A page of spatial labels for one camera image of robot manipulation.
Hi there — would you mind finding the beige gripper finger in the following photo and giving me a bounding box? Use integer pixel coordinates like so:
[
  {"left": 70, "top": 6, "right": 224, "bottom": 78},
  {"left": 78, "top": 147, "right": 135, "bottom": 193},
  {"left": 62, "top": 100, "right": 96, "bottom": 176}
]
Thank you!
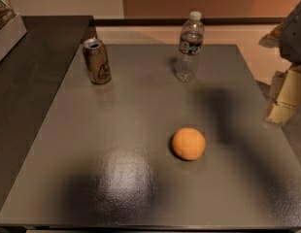
[
  {"left": 258, "top": 23, "right": 284, "bottom": 48},
  {"left": 262, "top": 63, "right": 301, "bottom": 129}
]

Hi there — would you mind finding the orange fruit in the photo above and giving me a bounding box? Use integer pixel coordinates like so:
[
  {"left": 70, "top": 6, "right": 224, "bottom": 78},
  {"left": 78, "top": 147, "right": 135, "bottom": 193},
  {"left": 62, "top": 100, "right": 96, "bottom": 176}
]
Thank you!
[{"left": 172, "top": 128, "right": 206, "bottom": 161}]

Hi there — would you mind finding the orange soda can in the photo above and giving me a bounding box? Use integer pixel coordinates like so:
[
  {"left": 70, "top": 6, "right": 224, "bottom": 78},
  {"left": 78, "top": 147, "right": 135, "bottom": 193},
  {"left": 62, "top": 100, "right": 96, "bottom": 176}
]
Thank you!
[{"left": 83, "top": 38, "right": 112, "bottom": 84}]

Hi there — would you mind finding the clear plastic water bottle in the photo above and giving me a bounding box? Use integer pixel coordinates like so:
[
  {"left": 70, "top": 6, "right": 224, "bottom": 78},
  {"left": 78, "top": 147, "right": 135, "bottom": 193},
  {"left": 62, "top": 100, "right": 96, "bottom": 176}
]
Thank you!
[{"left": 175, "top": 11, "right": 205, "bottom": 83}]

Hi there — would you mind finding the dark side table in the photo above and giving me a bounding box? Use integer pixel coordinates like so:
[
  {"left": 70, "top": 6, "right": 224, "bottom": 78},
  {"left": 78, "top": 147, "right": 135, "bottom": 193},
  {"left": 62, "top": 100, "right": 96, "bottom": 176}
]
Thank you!
[{"left": 0, "top": 16, "right": 96, "bottom": 211}]

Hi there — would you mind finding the white box with items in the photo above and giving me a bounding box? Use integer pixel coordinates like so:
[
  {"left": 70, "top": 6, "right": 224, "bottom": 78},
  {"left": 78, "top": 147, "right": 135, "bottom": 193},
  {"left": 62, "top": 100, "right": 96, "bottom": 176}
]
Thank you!
[{"left": 0, "top": 0, "right": 27, "bottom": 62}]

